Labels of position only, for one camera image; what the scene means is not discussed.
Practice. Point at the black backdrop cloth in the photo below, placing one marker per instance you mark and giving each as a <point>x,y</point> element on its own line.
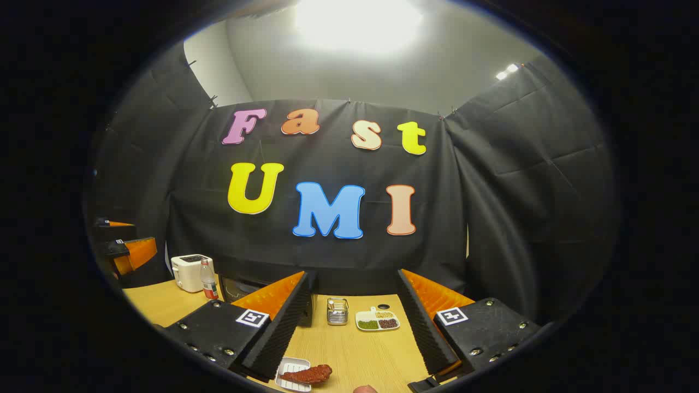
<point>338,256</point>

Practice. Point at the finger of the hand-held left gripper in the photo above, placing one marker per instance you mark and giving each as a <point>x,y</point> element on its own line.
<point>112,230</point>
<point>136,254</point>

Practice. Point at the black electric oven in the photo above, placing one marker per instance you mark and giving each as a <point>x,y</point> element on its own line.
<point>240,286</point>

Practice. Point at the red-brown meat piece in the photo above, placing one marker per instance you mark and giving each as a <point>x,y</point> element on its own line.
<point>308,374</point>

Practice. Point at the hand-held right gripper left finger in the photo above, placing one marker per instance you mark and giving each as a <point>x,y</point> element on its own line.
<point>284,327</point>

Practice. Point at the small ceiling light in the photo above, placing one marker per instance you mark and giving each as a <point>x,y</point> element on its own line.
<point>507,71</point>

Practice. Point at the white divided spice dish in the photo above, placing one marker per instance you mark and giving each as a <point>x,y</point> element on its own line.
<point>377,322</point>

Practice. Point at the clear plastic bottle red label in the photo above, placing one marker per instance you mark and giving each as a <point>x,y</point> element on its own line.
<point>208,281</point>

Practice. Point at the white toaster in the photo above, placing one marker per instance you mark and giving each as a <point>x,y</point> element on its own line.
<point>188,273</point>

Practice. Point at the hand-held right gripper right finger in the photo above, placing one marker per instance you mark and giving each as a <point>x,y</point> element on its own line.
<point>426,327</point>

